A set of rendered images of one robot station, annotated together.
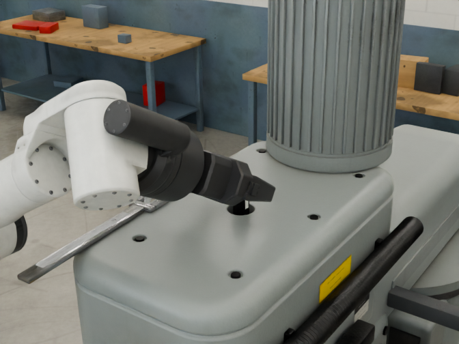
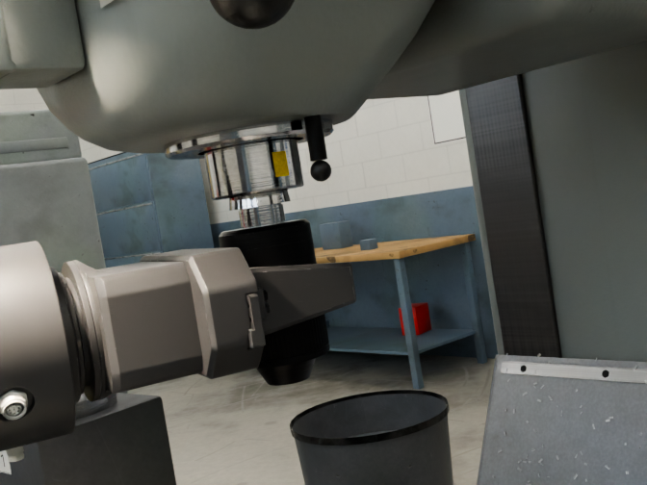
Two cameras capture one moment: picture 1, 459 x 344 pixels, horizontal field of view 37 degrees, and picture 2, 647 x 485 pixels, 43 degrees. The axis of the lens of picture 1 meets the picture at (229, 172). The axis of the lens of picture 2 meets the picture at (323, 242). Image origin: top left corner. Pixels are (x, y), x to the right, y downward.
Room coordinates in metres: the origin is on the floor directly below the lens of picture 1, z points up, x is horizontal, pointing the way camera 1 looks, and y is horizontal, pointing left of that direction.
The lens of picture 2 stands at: (0.41, -0.14, 1.27)
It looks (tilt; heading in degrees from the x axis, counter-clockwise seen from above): 3 degrees down; 14
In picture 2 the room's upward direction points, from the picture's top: 9 degrees counter-clockwise
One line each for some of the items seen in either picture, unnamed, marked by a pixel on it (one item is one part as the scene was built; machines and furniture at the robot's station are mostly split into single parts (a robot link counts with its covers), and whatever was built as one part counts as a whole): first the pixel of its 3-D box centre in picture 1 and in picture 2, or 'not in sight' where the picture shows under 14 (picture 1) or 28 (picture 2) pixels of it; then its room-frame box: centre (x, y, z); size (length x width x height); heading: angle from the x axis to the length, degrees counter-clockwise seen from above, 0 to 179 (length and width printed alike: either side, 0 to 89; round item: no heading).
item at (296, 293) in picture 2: not in sight; (297, 293); (0.79, -0.03, 1.23); 0.06 x 0.02 x 0.03; 129
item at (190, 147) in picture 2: not in sight; (249, 139); (0.81, -0.01, 1.31); 0.09 x 0.09 x 0.01
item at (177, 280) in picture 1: (247, 254); not in sight; (0.82, -0.02, 1.81); 0.47 x 0.26 x 0.16; 144
